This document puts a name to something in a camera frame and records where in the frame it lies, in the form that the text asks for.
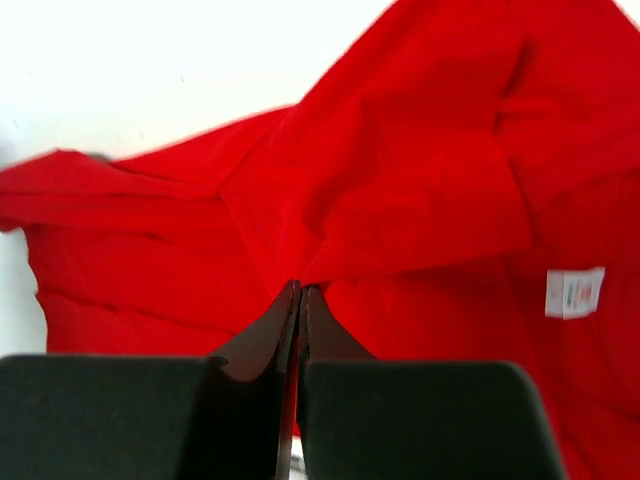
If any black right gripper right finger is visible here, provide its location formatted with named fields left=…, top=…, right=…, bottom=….
left=297, top=287, right=566, bottom=479

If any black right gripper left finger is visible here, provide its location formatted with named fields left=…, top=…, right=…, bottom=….
left=1, top=282, right=301, bottom=479

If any red t-shirt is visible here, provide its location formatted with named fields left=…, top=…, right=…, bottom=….
left=1, top=1, right=639, bottom=479

